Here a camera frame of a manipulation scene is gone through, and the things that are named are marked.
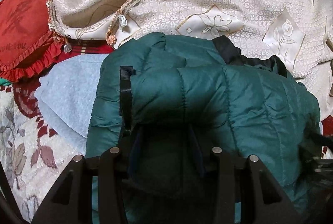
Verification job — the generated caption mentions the floral red white blanket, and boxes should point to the floral red white blanket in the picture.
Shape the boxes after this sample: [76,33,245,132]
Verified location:
[1,42,112,223]

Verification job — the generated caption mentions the dark green puffer jacket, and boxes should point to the dark green puffer jacket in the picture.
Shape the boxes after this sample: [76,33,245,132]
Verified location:
[86,33,320,223]

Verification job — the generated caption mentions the light blue folded garment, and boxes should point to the light blue folded garment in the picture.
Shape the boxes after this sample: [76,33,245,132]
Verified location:
[34,54,107,155]

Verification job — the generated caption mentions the beige embroidered curtain fabric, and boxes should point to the beige embroidered curtain fabric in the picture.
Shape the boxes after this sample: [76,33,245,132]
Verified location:
[47,0,332,119]

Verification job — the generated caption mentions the red heart-shaped ruffled pillow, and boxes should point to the red heart-shaped ruffled pillow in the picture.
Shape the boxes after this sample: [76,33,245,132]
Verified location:
[1,0,63,82]

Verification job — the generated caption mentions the green cloth garment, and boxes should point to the green cloth garment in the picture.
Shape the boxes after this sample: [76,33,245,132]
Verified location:
[0,78,12,86]

